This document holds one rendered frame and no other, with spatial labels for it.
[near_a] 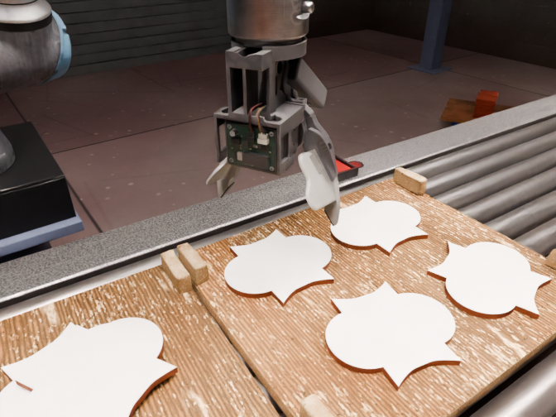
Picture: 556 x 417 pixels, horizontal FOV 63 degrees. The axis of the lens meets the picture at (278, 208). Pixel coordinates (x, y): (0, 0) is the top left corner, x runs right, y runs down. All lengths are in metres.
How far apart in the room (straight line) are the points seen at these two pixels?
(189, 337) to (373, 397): 0.20
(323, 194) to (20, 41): 0.56
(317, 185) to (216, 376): 0.21
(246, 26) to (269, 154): 0.11
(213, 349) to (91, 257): 0.26
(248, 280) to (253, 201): 0.24
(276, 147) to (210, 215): 0.32
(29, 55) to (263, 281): 0.54
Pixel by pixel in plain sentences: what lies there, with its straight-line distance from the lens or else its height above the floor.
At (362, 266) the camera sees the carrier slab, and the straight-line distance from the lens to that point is 0.59.
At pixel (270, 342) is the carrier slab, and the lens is 0.49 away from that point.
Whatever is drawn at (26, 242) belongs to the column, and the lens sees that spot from 0.85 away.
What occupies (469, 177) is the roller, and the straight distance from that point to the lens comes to 0.91.
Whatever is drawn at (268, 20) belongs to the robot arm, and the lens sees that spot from 0.41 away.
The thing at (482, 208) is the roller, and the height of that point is 0.92.
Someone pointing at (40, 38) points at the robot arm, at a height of 1.16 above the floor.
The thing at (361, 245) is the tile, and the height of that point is 0.94.
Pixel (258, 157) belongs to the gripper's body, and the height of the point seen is 1.12.
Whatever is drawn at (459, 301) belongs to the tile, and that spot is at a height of 0.94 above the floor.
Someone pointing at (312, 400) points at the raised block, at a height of 0.96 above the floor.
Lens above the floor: 1.30
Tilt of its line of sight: 32 degrees down
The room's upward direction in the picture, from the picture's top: straight up
